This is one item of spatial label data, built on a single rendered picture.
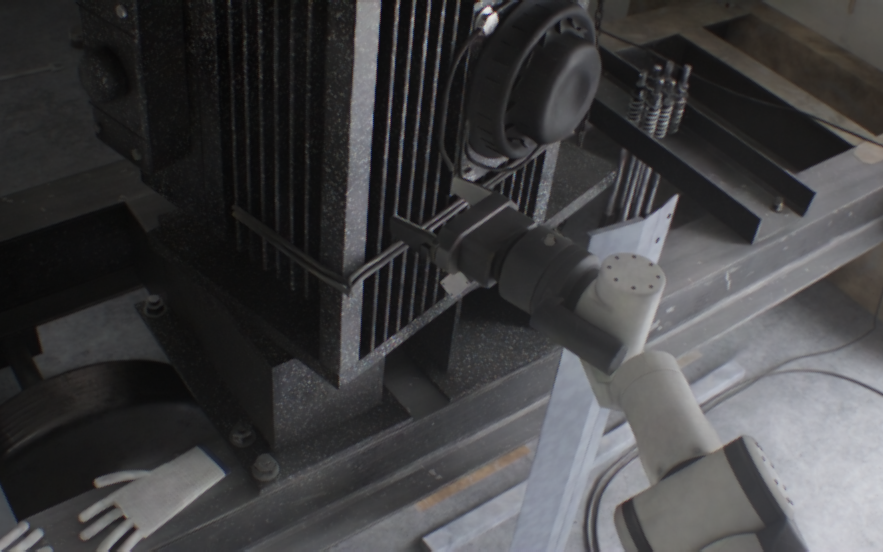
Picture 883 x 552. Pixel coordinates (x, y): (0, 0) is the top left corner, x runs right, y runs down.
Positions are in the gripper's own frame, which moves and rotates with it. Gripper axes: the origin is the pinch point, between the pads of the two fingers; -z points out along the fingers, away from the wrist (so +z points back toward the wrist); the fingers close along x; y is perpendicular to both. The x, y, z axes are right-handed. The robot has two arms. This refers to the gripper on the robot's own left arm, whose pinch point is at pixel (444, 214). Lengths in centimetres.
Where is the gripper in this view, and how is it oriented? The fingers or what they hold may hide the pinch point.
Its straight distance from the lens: 109.4
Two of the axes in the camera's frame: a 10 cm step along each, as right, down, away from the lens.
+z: 7.7, 4.8, -4.2
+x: -6.3, 4.6, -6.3
